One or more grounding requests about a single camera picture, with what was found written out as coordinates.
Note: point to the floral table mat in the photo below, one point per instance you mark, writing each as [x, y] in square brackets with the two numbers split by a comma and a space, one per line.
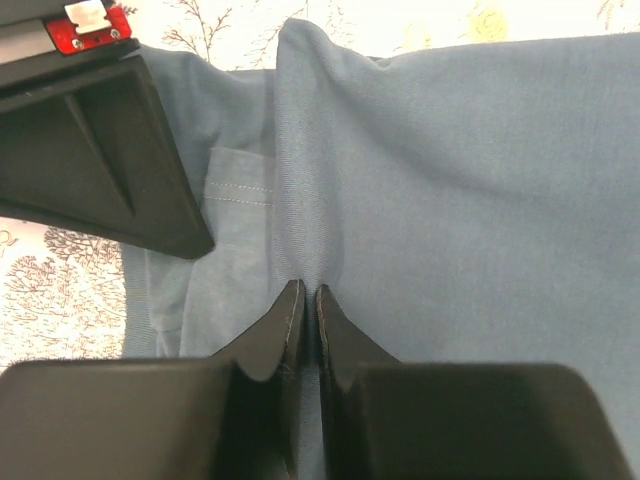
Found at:
[62, 293]

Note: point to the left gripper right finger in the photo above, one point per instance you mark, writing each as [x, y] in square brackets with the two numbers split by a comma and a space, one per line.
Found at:
[346, 351]

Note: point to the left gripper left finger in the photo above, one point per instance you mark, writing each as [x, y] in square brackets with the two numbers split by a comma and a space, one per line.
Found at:
[259, 432]

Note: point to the blue grey t shirt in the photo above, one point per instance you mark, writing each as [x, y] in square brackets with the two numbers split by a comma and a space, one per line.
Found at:
[474, 203]

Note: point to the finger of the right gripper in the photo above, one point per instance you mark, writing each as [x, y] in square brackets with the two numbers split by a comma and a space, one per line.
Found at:
[86, 146]

